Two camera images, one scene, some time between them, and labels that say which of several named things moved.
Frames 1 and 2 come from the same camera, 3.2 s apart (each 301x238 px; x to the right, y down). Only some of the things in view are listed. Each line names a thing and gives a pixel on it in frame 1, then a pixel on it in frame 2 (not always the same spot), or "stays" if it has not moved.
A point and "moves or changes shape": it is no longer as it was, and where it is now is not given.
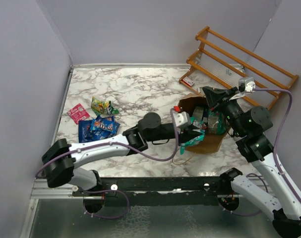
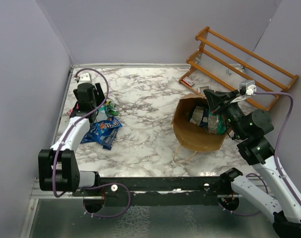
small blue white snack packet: (197, 113) stays
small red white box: (188, 81) stays
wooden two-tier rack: (219, 63) stays
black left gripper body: (182, 137) → (99, 96)
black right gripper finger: (214, 100) stays
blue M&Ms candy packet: (99, 124) moves or changes shape
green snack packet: (216, 122) stays
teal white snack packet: (197, 123) → (101, 115)
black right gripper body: (230, 108) stays
